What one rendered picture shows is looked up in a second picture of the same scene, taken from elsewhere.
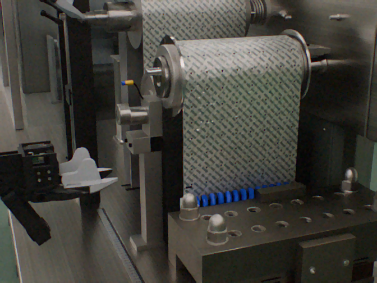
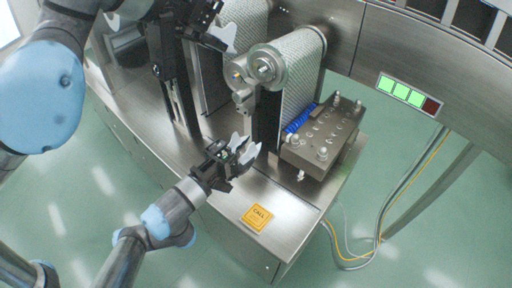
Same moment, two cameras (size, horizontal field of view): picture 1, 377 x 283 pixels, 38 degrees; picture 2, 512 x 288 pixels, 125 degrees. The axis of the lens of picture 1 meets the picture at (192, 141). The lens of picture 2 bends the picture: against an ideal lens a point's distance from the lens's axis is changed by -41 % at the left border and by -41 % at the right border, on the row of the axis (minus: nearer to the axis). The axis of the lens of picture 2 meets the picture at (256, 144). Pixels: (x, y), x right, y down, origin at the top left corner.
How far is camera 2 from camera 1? 0.63 m
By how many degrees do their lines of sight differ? 38
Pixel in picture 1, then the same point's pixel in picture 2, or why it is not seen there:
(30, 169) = (227, 168)
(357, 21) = (346, 23)
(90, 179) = (252, 152)
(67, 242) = not seen: hidden behind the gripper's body
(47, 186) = (234, 168)
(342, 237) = (356, 131)
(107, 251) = not seen: hidden behind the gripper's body
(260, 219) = (324, 134)
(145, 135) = (251, 104)
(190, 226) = (301, 151)
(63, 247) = not seen: hidden behind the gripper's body
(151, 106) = (256, 88)
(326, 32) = (321, 24)
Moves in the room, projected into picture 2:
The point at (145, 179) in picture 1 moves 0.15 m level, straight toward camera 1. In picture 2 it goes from (251, 126) to (280, 154)
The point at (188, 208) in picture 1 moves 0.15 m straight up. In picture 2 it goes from (296, 142) to (304, 103)
